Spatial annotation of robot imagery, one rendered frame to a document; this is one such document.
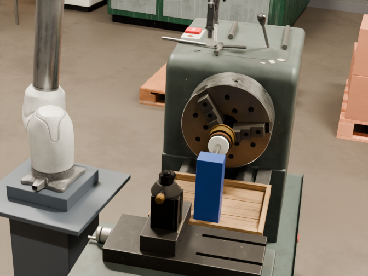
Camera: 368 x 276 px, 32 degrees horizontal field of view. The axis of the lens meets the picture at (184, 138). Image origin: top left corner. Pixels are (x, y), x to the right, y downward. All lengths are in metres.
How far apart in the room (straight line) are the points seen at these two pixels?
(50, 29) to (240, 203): 0.93
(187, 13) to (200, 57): 4.62
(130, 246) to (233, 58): 0.89
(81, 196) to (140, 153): 1.97
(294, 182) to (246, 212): 0.96
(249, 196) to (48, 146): 0.73
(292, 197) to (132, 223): 1.19
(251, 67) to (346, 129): 2.57
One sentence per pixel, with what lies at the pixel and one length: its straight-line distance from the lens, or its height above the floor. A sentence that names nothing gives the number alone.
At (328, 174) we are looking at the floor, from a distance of 4.32.
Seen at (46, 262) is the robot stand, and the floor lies 0.50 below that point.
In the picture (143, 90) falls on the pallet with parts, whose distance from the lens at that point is 5.10.
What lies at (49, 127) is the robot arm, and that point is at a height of 1.03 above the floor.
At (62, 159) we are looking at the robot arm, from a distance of 2.35.
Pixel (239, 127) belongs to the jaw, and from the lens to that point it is 2.16.
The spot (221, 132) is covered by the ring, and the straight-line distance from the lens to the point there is 2.08.
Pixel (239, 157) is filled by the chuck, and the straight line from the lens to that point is 2.26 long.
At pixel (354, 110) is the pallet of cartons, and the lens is 4.76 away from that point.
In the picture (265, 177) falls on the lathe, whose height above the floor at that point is 0.87.
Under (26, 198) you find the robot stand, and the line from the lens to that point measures 2.41.
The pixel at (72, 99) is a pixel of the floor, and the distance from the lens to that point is 5.23.
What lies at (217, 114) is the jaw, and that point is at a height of 1.14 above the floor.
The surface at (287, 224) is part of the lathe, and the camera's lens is 2.72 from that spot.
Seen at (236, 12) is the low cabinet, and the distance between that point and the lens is 6.80.
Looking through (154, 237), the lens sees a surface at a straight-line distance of 1.72.
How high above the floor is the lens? 2.00
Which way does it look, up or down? 26 degrees down
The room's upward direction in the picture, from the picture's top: 3 degrees clockwise
